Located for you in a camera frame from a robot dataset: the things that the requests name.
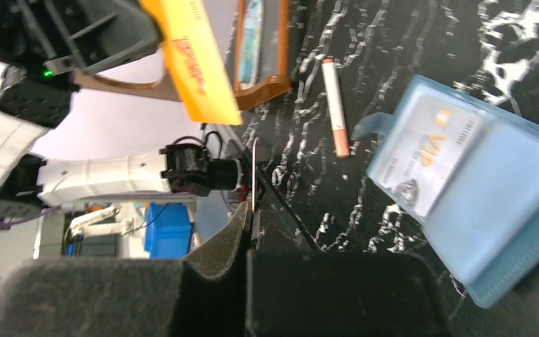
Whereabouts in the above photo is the blue leather card holder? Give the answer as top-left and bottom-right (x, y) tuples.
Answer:
(352, 75), (539, 308)

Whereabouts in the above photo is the white pink pen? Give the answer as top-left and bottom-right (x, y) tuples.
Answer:
(321, 58), (350, 158)

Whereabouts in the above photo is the orange credit card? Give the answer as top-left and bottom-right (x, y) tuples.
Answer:
(140, 0), (242, 125)

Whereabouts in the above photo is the orange tiered organizer rack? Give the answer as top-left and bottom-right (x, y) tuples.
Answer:
(74, 1), (295, 110)

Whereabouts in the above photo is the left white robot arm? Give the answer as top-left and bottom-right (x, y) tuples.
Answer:
(0, 1), (247, 221)

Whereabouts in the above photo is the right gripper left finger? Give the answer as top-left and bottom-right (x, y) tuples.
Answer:
(0, 202), (252, 336)

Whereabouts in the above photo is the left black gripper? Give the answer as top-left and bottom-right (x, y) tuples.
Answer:
(0, 0), (164, 89)

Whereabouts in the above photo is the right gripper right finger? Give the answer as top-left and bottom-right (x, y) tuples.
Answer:
(245, 248), (451, 336)

